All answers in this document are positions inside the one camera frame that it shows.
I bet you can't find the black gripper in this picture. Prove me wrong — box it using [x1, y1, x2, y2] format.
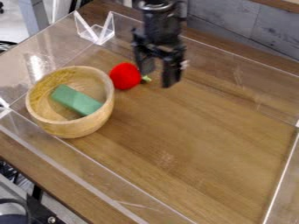
[132, 1, 187, 88]

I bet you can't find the red plush fruit green stem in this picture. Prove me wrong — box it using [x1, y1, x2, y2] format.
[108, 62, 152, 90]

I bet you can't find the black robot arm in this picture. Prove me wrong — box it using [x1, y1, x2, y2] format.
[132, 0, 187, 88]

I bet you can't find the green rectangular block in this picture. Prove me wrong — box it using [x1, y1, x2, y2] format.
[51, 84, 103, 116]

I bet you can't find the light wooden bowl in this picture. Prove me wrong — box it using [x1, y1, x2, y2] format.
[25, 66, 115, 138]

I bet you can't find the clear acrylic tray enclosure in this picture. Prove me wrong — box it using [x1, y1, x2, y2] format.
[0, 12, 299, 224]

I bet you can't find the black table leg bracket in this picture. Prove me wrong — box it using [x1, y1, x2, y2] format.
[27, 185, 67, 224]

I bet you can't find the black cable on floor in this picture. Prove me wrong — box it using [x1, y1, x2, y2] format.
[0, 199, 31, 224]

